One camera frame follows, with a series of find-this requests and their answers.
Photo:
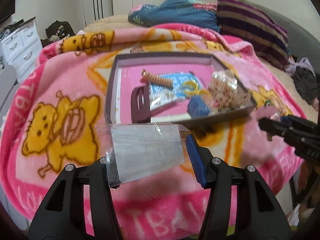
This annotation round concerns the grey cardboard tray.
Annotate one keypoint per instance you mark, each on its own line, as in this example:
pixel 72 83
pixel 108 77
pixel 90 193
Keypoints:
pixel 115 90

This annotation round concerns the clear plastic hairpin packet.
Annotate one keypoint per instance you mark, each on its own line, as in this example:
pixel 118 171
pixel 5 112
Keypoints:
pixel 145 150

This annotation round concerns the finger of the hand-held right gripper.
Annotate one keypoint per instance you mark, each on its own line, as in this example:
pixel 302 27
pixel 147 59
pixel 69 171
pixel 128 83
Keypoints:
pixel 273 127

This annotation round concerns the grey headboard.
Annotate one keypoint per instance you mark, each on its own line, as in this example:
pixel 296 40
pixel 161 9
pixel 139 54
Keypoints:
pixel 300 37

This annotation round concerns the blue hair claw clip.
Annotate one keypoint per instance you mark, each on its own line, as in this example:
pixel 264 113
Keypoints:
pixel 198 107

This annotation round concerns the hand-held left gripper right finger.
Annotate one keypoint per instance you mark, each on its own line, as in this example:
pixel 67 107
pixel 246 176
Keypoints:
pixel 195 158

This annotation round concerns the pink bear blanket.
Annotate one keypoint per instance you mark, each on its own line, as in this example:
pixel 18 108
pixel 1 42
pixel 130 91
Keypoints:
pixel 62 80

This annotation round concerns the white drawer cabinet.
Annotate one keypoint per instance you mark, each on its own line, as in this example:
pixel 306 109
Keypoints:
pixel 20 47

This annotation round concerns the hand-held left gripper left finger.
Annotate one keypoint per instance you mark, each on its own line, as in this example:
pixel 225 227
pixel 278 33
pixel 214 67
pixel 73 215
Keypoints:
pixel 95 176

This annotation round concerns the purple striped pillow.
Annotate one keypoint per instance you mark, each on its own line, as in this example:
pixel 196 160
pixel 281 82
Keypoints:
pixel 252 27

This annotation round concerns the pile of clothes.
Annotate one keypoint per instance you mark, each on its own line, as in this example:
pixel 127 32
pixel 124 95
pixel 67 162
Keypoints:
pixel 305 77

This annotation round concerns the blue printed blanket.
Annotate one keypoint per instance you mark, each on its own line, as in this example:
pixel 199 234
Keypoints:
pixel 175 13

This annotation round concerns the blue printed card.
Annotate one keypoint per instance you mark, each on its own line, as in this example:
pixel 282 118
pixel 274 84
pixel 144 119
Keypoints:
pixel 172 87

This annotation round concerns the dark purple hair clip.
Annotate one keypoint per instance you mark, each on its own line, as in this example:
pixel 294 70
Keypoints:
pixel 140 107

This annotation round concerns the beige bedsheet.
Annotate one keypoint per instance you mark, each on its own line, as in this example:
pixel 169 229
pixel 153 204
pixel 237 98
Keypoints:
pixel 110 21

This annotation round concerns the black bag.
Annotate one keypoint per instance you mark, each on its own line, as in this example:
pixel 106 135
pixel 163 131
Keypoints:
pixel 58 32

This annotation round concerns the black wall television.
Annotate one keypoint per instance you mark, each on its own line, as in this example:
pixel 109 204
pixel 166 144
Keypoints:
pixel 6 10

